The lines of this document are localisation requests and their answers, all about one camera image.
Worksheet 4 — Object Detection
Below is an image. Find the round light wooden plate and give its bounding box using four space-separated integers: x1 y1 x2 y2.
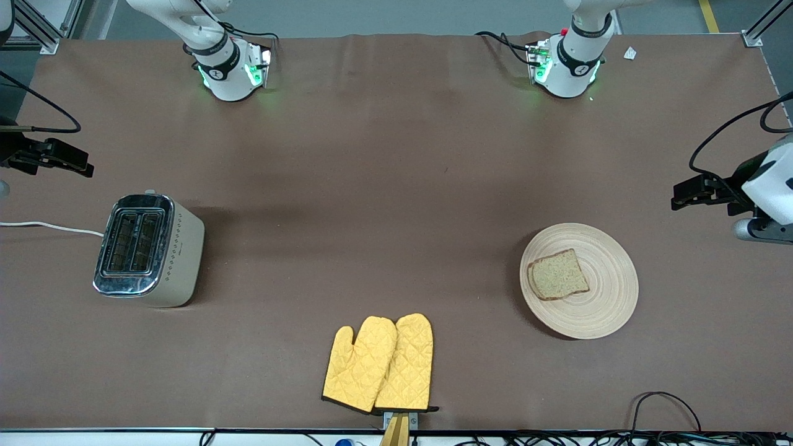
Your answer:
519 223 639 340

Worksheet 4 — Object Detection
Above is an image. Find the brown bread toast slice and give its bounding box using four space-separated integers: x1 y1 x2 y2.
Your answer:
527 248 590 302

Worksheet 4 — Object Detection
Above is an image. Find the cream and chrome toaster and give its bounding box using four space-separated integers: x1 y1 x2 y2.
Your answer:
93 191 205 308

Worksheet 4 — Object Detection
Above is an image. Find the brown table cover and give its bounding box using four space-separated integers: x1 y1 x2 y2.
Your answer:
0 32 793 431

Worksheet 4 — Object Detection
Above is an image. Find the yellow quilted oven mitt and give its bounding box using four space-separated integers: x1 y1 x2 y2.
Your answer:
322 317 398 414
375 313 439 413

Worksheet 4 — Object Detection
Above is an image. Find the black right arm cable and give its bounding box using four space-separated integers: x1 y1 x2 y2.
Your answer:
0 70 82 134

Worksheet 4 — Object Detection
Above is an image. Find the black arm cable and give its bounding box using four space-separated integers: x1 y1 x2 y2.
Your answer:
0 70 82 134
689 92 793 177

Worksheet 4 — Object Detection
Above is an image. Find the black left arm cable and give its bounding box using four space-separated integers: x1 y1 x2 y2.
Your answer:
689 92 793 177

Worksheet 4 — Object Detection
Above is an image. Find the white toaster power cord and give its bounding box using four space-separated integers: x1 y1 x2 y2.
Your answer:
0 221 105 238

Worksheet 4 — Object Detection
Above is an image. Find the aluminium frame post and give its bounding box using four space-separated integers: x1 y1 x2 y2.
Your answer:
742 0 793 49
0 0 84 55

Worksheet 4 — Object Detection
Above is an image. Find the black looped cable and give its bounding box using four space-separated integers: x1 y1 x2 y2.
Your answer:
631 391 703 434

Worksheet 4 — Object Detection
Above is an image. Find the black right base cable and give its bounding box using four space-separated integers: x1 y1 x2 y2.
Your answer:
217 19 279 44

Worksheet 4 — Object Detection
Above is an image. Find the black base cable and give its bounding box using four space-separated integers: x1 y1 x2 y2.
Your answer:
217 19 279 44
475 31 535 66

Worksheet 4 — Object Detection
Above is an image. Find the black left base cable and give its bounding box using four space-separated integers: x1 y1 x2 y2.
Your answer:
475 31 535 66

